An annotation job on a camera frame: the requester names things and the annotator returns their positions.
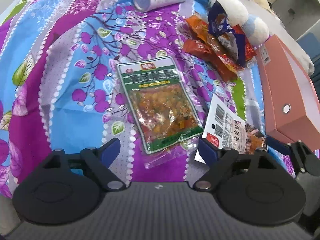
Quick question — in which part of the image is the white label snack packet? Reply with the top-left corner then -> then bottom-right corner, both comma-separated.
202,94 -> 267,154

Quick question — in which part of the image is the red foil snack packet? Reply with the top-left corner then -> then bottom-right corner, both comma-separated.
233,25 -> 256,66

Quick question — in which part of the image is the blue white snack bag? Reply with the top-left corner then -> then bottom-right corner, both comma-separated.
208,1 -> 246,67

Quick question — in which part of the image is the orange snack packet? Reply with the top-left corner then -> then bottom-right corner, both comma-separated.
185,14 -> 209,44

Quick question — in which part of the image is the green pickled vegetable packet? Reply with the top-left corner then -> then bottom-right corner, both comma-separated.
117,56 -> 203,154

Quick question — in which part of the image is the pink cardboard box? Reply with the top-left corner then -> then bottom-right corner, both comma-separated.
256,35 -> 319,151

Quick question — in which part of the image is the white blue plush toy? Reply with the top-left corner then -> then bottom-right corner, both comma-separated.
208,0 -> 270,48

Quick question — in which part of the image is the dark red snack packet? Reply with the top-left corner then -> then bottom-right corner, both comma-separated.
182,39 -> 238,82

